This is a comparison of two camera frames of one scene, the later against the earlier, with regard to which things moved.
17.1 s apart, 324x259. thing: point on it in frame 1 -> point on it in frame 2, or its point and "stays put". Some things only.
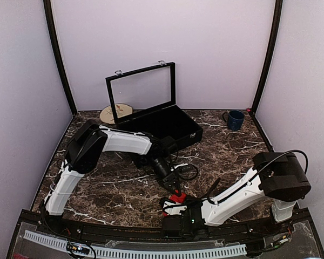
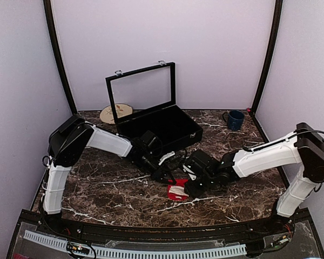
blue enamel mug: (235, 119) stays put
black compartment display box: (144, 99) stays put
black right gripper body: (190, 201) -> (207, 182)
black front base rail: (155, 232) stays put
